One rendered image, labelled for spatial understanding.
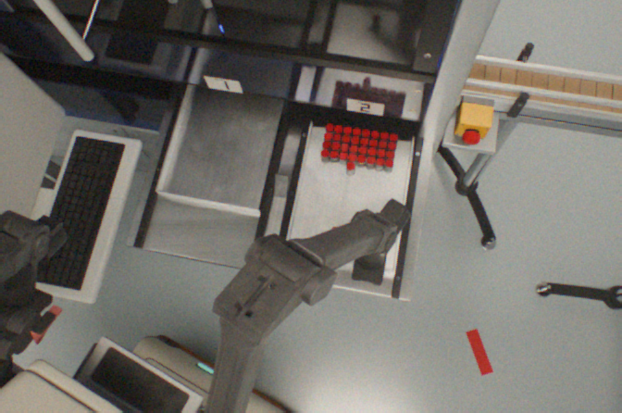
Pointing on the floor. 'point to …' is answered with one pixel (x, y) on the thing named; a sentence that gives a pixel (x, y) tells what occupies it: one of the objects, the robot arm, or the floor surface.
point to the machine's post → (466, 34)
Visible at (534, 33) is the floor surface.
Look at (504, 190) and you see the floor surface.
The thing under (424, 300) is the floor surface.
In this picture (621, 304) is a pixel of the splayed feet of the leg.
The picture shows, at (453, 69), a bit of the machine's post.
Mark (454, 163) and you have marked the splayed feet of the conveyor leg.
